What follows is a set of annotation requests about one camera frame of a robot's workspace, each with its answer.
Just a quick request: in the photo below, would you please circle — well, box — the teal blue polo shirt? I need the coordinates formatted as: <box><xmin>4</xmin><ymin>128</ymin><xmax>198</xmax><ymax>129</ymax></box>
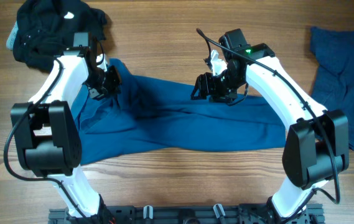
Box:
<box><xmin>72</xmin><ymin>58</ymin><xmax>286</xmax><ymax>164</ymax></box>

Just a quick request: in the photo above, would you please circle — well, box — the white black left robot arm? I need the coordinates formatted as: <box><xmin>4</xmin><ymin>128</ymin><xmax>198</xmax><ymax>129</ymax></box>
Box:
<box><xmin>4</xmin><ymin>47</ymin><xmax>121</xmax><ymax>223</ymax></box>

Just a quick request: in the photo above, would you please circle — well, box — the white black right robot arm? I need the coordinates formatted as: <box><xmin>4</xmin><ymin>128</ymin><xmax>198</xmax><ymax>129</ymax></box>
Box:
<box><xmin>191</xmin><ymin>44</ymin><xmax>349</xmax><ymax>223</ymax></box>

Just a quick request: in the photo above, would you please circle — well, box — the black crumpled garment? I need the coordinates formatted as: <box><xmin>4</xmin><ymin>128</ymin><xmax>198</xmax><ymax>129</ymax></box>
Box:
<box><xmin>12</xmin><ymin>0</ymin><xmax>107</xmax><ymax>72</ymax></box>

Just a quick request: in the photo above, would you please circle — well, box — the dark navy shirt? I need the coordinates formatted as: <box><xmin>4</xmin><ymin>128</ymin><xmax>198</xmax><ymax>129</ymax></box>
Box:
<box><xmin>310</xmin><ymin>27</ymin><xmax>354</xmax><ymax>150</ymax></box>

